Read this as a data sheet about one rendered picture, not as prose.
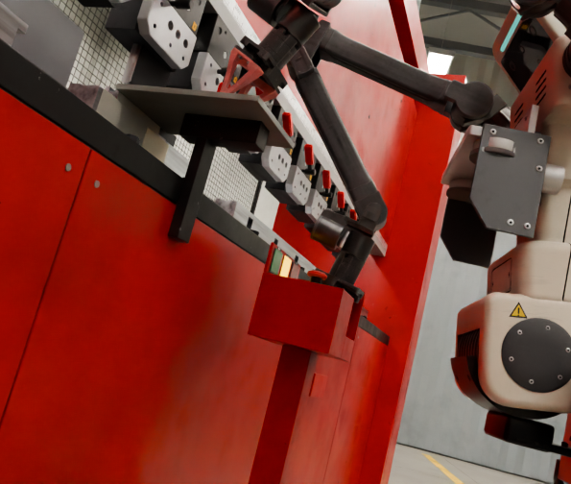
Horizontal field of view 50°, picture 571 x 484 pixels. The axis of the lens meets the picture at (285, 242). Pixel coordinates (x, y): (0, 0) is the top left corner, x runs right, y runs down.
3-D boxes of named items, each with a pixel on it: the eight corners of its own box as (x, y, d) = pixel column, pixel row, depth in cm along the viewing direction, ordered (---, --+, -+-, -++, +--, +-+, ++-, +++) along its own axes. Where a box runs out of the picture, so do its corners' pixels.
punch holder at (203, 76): (197, 87, 120) (220, 12, 124) (160, 84, 123) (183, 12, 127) (227, 121, 134) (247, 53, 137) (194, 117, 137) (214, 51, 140)
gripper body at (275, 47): (236, 42, 102) (266, 9, 102) (257, 74, 111) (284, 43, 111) (262, 61, 99) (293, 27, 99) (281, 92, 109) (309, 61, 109)
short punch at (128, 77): (127, 92, 106) (142, 43, 108) (117, 91, 107) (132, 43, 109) (155, 118, 115) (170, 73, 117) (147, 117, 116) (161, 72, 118)
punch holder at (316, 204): (310, 212, 193) (321, 163, 197) (285, 208, 197) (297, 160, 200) (321, 226, 207) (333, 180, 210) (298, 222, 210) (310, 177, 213)
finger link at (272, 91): (210, 86, 105) (247, 46, 105) (226, 107, 111) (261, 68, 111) (236, 108, 102) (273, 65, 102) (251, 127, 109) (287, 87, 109)
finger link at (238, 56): (203, 79, 102) (241, 36, 102) (221, 99, 109) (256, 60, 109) (229, 100, 100) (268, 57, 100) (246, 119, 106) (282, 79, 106)
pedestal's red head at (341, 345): (328, 353, 109) (351, 256, 112) (247, 333, 114) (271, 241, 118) (349, 362, 127) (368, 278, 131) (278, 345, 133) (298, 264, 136)
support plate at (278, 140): (257, 101, 93) (259, 95, 93) (114, 87, 102) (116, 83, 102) (293, 149, 109) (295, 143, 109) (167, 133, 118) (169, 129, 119)
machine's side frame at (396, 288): (370, 530, 279) (466, 75, 323) (207, 473, 310) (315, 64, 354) (380, 521, 302) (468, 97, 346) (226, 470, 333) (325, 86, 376)
